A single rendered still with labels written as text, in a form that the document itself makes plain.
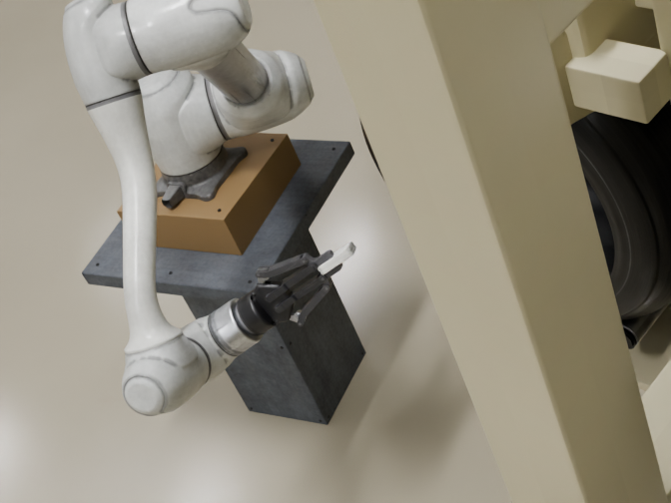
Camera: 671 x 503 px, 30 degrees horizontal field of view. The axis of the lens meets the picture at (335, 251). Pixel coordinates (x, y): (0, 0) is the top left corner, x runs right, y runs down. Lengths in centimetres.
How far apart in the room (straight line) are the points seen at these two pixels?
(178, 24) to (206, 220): 72
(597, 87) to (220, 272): 172
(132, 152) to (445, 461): 125
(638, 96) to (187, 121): 171
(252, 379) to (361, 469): 37
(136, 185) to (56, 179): 244
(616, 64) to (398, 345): 227
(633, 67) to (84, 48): 124
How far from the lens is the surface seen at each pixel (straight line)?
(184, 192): 282
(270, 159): 284
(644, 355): 206
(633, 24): 121
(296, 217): 281
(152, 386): 204
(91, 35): 217
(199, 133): 273
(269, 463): 323
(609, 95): 115
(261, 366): 315
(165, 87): 272
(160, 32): 213
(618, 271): 177
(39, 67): 535
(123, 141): 218
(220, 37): 213
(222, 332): 218
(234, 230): 274
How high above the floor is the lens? 235
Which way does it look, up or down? 39 degrees down
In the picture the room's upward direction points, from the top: 24 degrees counter-clockwise
